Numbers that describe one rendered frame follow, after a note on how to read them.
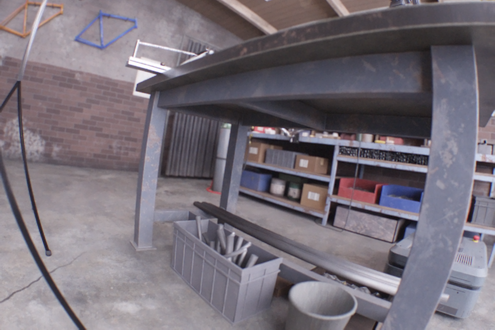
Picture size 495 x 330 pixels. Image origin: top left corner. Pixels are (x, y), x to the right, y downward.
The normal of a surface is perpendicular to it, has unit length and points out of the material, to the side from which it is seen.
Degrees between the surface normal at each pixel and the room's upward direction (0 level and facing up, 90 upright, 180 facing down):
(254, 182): 90
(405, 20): 90
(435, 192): 90
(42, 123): 90
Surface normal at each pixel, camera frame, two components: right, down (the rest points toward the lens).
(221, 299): -0.72, -0.12
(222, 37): 0.67, 0.09
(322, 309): -0.53, -0.18
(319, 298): -0.32, -0.15
